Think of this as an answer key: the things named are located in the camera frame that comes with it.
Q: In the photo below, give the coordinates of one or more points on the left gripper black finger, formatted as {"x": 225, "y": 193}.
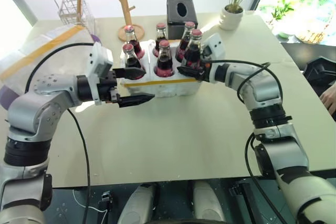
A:
{"x": 135, "y": 100}
{"x": 130, "y": 73}

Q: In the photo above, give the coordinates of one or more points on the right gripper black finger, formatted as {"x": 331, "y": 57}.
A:
{"x": 189, "y": 72}

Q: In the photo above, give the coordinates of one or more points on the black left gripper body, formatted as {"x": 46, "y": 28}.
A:
{"x": 106, "y": 87}

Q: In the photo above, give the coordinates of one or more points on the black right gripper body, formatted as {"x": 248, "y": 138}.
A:
{"x": 204, "y": 73}

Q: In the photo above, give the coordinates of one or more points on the glass cola bottle red cap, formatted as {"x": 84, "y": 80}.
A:
{"x": 130, "y": 60}
{"x": 189, "y": 33}
{"x": 130, "y": 36}
{"x": 193, "y": 51}
{"x": 161, "y": 33}
{"x": 164, "y": 58}

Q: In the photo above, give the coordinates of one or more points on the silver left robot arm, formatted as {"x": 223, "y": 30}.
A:
{"x": 39, "y": 108}

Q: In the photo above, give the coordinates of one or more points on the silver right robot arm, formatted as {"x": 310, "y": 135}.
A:
{"x": 265, "y": 87}

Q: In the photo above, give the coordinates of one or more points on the white foam crate yellow tape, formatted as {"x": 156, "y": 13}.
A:
{"x": 162, "y": 89}

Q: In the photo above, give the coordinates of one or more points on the black tissue box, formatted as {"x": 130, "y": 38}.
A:
{"x": 173, "y": 14}

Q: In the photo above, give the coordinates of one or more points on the white foam box yellow tape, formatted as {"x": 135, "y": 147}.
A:
{"x": 52, "y": 51}

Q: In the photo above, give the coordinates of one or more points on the bystander's bare hand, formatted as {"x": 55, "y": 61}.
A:
{"x": 331, "y": 100}

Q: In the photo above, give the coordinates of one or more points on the green plant white ribbed pot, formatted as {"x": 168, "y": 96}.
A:
{"x": 231, "y": 18}

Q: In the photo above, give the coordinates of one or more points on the wooden tree-shaped hanger stand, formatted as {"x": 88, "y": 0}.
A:
{"x": 124, "y": 6}

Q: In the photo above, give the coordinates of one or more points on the wooden stick stand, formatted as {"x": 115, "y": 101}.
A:
{"x": 79, "y": 1}

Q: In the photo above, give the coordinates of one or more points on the small green plant pale pot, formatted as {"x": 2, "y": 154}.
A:
{"x": 282, "y": 11}

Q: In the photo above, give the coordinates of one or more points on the plastic bag with yellow tape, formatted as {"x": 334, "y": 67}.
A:
{"x": 6, "y": 98}

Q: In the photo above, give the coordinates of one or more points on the grey rounded robot leg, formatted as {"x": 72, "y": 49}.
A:
{"x": 139, "y": 205}
{"x": 207, "y": 203}

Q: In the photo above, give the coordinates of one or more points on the small black floor device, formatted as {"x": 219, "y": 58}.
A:
{"x": 105, "y": 203}

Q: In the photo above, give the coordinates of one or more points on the yellow wicker basket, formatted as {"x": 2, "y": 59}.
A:
{"x": 312, "y": 36}

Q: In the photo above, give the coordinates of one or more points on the black angular chair part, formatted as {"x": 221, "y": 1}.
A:
{"x": 320, "y": 73}

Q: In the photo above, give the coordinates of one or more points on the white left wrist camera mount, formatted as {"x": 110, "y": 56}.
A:
{"x": 101, "y": 58}

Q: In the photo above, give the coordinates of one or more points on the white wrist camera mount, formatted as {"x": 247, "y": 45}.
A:
{"x": 215, "y": 45}
{"x": 101, "y": 58}

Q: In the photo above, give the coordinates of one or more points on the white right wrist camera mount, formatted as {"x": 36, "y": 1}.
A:
{"x": 215, "y": 45}

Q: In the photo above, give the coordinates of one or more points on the black metal floor frame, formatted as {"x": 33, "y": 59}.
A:
{"x": 244, "y": 192}

